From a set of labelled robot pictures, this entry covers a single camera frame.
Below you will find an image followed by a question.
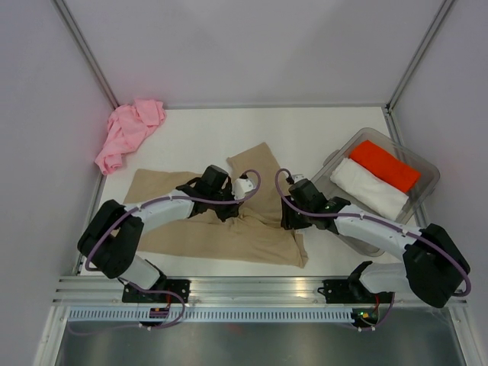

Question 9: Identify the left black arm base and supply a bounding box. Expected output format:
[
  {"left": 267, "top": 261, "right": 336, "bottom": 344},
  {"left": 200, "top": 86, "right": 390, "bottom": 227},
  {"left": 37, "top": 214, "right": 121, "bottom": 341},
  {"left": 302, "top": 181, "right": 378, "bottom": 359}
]
[{"left": 122, "top": 278, "right": 191, "bottom": 304}]

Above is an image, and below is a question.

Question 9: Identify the right aluminium frame post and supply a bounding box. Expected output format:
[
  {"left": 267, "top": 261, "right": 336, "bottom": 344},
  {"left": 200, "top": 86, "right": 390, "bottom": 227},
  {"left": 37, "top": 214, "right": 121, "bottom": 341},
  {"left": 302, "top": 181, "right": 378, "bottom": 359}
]
[{"left": 384, "top": 0, "right": 457, "bottom": 114}]

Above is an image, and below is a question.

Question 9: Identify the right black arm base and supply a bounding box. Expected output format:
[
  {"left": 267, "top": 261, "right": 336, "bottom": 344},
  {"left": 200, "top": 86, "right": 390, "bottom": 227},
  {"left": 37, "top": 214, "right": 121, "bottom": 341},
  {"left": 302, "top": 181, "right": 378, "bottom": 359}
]
[{"left": 317, "top": 278, "right": 393, "bottom": 305}]

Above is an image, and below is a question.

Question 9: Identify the pink crumpled t shirt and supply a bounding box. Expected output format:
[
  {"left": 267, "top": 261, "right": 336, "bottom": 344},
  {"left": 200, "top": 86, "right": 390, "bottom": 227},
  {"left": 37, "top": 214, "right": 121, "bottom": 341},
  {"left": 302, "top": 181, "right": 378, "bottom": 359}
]
[{"left": 95, "top": 99, "right": 166, "bottom": 175}]

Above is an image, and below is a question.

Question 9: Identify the purple cable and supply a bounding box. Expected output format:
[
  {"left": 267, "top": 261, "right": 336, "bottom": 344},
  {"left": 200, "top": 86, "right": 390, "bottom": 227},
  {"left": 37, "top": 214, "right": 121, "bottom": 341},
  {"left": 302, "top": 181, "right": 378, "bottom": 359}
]
[
  {"left": 274, "top": 169, "right": 474, "bottom": 332},
  {"left": 68, "top": 169, "right": 262, "bottom": 336}
]

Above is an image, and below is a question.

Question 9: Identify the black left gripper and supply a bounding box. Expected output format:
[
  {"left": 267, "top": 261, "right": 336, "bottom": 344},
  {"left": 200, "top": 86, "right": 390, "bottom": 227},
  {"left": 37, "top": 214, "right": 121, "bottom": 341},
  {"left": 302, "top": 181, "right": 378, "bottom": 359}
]
[{"left": 209, "top": 184, "right": 244, "bottom": 223}]

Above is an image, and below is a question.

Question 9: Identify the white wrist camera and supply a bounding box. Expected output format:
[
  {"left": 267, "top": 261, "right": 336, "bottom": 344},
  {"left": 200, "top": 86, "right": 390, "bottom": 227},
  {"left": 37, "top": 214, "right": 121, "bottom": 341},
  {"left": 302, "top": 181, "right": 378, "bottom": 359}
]
[
  {"left": 232, "top": 178, "right": 256, "bottom": 201},
  {"left": 287, "top": 174, "right": 306, "bottom": 185}
]

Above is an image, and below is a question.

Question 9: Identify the white slotted cable duct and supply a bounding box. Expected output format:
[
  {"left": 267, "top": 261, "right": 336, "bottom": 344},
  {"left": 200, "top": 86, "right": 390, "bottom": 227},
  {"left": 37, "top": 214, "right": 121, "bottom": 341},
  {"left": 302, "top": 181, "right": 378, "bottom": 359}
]
[{"left": 68, "top": 307, "right": 354, "bottom": 323}]

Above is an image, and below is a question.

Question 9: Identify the white t shirt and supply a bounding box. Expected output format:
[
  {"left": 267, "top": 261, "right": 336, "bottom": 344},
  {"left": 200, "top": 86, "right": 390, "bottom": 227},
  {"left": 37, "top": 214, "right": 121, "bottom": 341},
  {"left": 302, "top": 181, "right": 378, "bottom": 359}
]
[{"left": 330, "top": 158, "right": 409, "bottom": 220}]

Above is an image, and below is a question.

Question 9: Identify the aluminium front rail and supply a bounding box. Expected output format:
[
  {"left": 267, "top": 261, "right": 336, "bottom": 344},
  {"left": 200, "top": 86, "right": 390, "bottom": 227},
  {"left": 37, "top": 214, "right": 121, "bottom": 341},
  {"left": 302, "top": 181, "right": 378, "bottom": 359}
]
[{"left": 51, "top": 276, "right": 468, "bottom": 306}]

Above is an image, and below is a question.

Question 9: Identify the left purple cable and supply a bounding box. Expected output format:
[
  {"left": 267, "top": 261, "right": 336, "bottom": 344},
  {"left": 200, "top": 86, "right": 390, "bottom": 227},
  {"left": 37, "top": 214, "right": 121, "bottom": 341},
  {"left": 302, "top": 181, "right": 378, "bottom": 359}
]
[{"left": 68, "top": 169, "right": 262, "bottom": 336}]

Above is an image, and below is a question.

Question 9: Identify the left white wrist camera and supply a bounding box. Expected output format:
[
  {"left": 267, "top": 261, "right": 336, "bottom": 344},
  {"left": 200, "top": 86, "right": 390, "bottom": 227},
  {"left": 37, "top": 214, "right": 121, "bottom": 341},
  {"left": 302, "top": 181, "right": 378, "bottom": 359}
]
[{"left": 232, "top": 178, "right": 256, "bottom": 201}]

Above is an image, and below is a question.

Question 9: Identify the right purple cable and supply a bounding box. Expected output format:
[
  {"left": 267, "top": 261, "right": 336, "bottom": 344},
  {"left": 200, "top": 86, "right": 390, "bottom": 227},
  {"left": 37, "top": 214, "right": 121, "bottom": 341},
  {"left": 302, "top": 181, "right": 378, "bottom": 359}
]
[{"left": 274, "top": 169, "right": 474, "bottom": 332}]

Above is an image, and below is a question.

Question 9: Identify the clear grey plastic bin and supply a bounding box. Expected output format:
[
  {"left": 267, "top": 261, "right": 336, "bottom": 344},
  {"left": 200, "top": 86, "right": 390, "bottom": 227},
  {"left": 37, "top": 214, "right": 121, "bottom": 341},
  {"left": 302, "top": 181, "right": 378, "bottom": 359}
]
[{"left": 310, "top": 127, "right": 441, "bottom": 257}]

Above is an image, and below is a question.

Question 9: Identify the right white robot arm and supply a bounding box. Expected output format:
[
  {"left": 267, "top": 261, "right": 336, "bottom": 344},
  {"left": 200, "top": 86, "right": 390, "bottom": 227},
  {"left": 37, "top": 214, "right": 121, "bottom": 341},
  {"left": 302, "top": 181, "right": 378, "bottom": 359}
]
[{"left": 281, "top": 177, "right": 472, "bottom": 308}]

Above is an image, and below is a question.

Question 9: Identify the rolled orange t shirt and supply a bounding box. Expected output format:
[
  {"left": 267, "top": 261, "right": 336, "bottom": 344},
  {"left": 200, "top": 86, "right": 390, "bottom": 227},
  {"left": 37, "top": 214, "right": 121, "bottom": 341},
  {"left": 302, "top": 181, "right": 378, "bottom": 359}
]
[{"left": 348, "top": 140, "right": 421, "bottom": 194}]

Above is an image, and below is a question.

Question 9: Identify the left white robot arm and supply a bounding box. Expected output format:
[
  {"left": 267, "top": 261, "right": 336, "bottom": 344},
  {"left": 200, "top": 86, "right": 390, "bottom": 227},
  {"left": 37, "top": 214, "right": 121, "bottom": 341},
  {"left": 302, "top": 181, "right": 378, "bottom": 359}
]
[{"left": 77, "top": 165, "right": 255, "bottom": 302}]

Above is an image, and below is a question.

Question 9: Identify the beige t shirt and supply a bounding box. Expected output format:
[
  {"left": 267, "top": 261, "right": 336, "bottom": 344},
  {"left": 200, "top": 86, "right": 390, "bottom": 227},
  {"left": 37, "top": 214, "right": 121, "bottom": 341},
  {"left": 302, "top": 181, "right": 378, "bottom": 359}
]
[{"left": 138, "top": 143, "right": 308, "bottom": 268}]

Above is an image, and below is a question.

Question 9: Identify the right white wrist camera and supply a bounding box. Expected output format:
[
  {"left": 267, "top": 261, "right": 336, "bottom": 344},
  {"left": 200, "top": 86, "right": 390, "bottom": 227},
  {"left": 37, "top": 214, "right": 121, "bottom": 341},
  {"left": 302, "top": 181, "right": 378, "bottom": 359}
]
[{"left": 287, "top": 174, "right": 306, "bottom": 185}]

